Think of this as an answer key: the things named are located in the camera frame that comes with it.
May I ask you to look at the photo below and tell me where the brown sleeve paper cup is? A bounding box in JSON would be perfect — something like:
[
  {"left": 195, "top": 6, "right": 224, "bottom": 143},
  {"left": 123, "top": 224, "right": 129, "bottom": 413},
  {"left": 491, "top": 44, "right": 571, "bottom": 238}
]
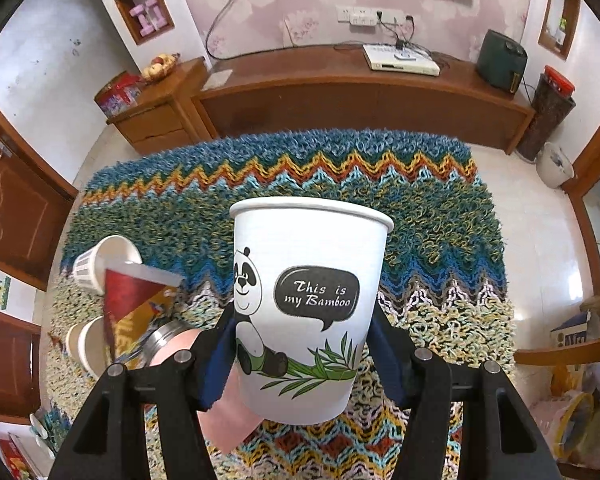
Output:
[{"left": 65, "top": 316, "right": 110, "bottom": 379}]

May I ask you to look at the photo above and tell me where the white panda paper cup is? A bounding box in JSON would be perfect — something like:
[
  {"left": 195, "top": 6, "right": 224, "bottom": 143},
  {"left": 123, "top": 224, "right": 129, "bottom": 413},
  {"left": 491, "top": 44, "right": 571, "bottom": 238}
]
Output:
[{"left": 230, "top": 196, "right": 393, "bottom": 425}]

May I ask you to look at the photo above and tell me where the long wooden TV cabinet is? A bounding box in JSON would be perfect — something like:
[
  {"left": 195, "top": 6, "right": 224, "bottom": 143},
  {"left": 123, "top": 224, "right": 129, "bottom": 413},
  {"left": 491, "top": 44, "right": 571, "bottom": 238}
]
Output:
[{"left": 193, "top": 46, "right": 534, "bottom": 153}]

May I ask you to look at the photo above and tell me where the small wooden drawer cabinet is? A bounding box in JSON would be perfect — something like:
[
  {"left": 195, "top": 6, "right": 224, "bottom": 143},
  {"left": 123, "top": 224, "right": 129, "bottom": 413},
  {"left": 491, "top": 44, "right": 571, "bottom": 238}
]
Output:
[{"left": 107, "top": 58, "right": 214, "bottom": 155}]

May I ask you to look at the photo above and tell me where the white checked paper cup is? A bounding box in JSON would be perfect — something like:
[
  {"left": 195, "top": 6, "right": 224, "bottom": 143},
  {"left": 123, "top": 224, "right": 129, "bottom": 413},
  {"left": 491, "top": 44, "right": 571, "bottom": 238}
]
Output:
[{"left": 72, "top": 235, "right": 143, "bottom": 296}]

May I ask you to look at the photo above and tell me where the colourful zigzag knitted cloth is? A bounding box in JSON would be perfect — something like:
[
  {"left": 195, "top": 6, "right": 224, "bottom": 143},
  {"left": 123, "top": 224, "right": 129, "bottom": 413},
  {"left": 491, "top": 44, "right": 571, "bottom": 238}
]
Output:
[{"left": 44, "top": 128, "right": 516, "bottom": 480}]

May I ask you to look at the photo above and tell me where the dark bin with red lid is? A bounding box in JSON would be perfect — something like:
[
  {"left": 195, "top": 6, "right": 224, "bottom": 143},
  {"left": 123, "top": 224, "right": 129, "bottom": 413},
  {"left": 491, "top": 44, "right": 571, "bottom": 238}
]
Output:
[{"left": 516, "top": 65, "right": 576, "bottom": 162}]

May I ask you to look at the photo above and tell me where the dark green speaker box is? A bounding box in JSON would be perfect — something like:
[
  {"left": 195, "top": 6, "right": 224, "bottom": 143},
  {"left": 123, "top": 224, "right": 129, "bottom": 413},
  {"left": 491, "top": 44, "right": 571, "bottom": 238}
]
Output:
[{"left": 476, "top": 29, "right": 528, "bottom": 94}]

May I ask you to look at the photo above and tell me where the pink thermos bottle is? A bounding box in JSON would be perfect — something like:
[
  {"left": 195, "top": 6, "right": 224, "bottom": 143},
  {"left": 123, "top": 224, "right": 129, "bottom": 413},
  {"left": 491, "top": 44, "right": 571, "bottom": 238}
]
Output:
[{"left": 142, "top": 320, "right": 263, "bottom": 454}]

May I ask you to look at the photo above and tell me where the white set-top box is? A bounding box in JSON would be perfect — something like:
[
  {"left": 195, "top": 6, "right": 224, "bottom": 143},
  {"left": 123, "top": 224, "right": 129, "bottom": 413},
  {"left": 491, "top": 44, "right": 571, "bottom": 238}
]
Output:
[{"left": 362, "top": 44, "right": 440, "bottom": 77}]

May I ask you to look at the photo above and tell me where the white wall power strip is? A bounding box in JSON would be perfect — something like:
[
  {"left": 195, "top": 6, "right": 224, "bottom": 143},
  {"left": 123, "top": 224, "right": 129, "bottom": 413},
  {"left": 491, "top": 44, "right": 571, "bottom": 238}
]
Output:
[{"left": 336, "top": 6, "right": 406, "bottom": 27}]

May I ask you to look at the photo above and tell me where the brown wooden door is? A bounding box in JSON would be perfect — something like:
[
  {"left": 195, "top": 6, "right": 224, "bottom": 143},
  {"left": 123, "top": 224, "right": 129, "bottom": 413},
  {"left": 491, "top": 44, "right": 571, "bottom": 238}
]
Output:
[{"left": 0, "top": 111, "right": 78, "bottom": 290}]

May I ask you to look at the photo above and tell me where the red patterned plastic cup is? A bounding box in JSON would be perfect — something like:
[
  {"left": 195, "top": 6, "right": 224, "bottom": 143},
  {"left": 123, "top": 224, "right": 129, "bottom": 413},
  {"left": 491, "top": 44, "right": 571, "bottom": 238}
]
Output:
[{"left": 102, "top": 260, "right": 185, "bottom": 370}]

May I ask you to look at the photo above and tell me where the pink dumbbell pair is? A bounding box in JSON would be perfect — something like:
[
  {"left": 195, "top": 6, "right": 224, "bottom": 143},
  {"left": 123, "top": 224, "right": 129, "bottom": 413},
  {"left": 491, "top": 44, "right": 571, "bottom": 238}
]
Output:
[{"left": 129, "top": 0, "right": 169, "bottom": 38}]

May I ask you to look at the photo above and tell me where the white ceramic pot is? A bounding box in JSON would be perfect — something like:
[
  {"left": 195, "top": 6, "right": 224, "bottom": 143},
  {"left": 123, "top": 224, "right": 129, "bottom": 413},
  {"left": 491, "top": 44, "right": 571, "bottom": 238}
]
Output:
[{"left": 535, "top": 142, "right": 574, "bottom": 188}]

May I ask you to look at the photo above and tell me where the fruit basket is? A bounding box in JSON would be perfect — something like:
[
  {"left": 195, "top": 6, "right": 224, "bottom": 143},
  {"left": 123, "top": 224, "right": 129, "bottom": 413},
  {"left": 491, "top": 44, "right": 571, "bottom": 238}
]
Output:
[{"left": 140, "top": 53, "right": 180, "bottom": 84}]

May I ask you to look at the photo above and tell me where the red tin box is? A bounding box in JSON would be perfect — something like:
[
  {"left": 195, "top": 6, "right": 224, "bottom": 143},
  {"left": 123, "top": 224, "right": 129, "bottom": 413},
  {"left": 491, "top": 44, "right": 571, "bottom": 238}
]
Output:
[{"left": 94, "top": 70, "right": 144, "bottom": 118}]

